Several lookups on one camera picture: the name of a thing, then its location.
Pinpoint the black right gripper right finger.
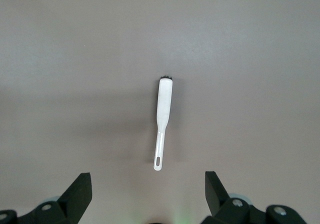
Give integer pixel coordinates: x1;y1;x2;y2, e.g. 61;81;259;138
201;170;266;224

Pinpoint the large table cover mat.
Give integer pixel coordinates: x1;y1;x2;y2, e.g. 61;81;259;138
0;0;320;224

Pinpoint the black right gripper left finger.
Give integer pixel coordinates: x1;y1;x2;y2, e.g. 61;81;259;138
14;172;93;224

